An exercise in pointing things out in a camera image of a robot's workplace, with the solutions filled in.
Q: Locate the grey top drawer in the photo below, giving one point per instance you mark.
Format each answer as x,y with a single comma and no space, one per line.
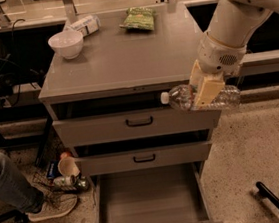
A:
124,117

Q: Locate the grey sneaker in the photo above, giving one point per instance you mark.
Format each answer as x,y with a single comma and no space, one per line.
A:
55,207

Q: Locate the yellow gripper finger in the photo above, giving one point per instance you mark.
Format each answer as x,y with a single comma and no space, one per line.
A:
207,88
197,75

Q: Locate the black chair base left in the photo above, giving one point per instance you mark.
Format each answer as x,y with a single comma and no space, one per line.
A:
15,215

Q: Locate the white cup in basket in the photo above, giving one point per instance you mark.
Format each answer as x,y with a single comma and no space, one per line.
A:
67,167

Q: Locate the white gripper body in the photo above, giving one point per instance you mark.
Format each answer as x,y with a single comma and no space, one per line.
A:
218,57

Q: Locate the wire basket on floor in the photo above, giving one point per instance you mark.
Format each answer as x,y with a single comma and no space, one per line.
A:
39,178

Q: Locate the blue can in basket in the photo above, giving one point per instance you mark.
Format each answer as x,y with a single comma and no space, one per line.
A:
52,171

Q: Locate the green chip bag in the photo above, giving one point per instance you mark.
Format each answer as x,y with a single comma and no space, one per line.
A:
139,18

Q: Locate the small bottle in basket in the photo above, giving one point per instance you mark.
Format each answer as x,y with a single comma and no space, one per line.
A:
64,181

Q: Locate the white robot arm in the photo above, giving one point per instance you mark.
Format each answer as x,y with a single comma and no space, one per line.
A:
235,21

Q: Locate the clear plastic water bottle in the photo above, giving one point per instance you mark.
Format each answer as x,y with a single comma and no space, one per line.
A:
181,98

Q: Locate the person leg in jeans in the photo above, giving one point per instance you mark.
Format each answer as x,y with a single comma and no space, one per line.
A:
15,190

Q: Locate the white snack package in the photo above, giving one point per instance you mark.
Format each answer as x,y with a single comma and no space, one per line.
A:
87,25

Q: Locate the white ceramic bowl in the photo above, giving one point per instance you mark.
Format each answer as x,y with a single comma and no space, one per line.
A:
68,44

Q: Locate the grey drawer cabinet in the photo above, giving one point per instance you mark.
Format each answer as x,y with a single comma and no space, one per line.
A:
117,62

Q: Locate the grey middle drawer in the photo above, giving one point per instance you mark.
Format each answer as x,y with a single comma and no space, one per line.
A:
136,154

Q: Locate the grey drawer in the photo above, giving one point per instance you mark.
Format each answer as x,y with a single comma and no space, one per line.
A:
124,117
165,194
136,154

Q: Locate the grey bottom drawer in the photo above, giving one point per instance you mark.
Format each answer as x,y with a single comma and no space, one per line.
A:
165,194

